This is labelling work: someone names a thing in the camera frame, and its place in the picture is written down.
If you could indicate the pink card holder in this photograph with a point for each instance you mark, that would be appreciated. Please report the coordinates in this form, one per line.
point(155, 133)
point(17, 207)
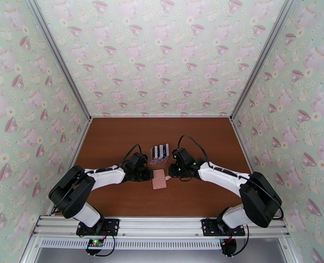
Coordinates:
point(159, 180)

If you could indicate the clear acrylic card stand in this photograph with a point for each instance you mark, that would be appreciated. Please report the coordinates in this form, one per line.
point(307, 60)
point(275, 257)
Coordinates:
point(157, 161)

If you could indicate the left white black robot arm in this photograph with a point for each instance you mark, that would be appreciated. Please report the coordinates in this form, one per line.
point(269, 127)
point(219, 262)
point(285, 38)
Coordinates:
point(107, 176)

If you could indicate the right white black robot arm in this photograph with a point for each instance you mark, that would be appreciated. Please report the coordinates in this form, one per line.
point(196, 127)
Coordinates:
point(222, 174)

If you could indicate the black and white credit card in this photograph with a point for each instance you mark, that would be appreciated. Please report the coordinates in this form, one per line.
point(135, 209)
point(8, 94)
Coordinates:
point(159, 151)
point(165, 151)
point(153, 152)

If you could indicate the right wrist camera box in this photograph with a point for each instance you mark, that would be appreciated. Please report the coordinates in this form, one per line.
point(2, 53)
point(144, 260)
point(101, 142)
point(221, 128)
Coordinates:
point(181, 154)

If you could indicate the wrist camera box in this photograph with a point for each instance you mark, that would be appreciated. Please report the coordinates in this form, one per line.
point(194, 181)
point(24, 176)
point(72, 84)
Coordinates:
point(181, 154)
point(139, 158)

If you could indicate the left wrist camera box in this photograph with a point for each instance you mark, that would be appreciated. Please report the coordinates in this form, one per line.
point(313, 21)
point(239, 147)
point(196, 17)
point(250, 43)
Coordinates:
point(139, 158)

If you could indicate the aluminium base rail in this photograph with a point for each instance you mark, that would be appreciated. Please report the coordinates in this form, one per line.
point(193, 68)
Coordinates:
point(161, 226)

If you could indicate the aluminium table end rail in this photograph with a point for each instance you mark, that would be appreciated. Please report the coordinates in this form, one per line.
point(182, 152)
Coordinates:
point(161, 116)

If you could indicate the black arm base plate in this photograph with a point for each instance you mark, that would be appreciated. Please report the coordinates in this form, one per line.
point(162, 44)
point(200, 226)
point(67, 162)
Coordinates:
point(112, 226)
point(208, 228)

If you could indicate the aluminium table side rail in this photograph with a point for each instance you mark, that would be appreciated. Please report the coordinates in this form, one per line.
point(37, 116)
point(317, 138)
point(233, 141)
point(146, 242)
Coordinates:
point(79, 144)
point(242, 144)

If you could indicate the green circuit board on mount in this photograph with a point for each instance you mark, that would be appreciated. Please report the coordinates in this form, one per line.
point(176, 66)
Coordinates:
point(94, 244)

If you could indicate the black round controller mount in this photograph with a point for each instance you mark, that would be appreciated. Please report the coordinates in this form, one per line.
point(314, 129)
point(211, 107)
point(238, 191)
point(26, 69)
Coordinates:
point(229, 247)

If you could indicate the aluminium frame leg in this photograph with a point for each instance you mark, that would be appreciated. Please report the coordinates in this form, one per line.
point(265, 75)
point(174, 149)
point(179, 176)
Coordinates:
point(290, 251)
point(30, 251)

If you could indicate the aluminium frame post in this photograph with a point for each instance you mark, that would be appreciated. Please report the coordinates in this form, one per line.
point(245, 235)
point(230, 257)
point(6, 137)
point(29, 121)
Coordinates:
point(263, 55)
point(57, 55)

